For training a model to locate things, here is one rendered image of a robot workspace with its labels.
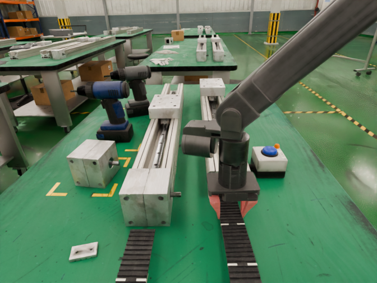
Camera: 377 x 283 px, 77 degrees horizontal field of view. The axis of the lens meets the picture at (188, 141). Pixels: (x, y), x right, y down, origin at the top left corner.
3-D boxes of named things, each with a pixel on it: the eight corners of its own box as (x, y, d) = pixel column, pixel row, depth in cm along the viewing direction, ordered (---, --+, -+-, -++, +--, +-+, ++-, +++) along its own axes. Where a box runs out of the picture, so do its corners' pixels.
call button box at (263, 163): (284, 178, 67) (288, 159, 63) (249, 178, 67) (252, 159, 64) (275, 162, 74) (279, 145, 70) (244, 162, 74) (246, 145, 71)
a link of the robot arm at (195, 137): (242, 110, 37) (248, 95, 44) (173, 105, 41) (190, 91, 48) (238, 173, 42) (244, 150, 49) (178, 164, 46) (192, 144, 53)
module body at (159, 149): (173, 198, 60) (171, 171, 56) (134, 198, 61) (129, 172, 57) (184, 98, 130) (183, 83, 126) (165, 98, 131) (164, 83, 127)
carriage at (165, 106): (180, 125, 86) (179, 108, 82) (150, 126, 86) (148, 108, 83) (182, 109, 100) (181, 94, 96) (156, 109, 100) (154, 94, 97)
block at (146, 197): (180, 226, 52) (179, 193, 48) (125, 226, 53) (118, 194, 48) (182, 198, 60) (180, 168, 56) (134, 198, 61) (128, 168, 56)
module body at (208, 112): (247, 197, 60) (251, 170, 56) (208, 198, 60) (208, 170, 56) (218, 97, 130) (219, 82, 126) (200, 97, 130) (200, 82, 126)
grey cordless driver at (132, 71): (155, 114, 111) (151, 66, 101) (112, 121, 105) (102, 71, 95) (152, 109, 117) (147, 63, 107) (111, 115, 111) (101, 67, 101)
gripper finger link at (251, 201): (218, 206, 57) (219, 174, 52) (248, 205, 56) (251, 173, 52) (221, 228, 51) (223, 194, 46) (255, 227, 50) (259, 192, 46)
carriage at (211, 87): (224, 101, 107) (225, 86, 104) (200, 101, 107) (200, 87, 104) (221, 91, 121) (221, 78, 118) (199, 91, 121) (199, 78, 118)
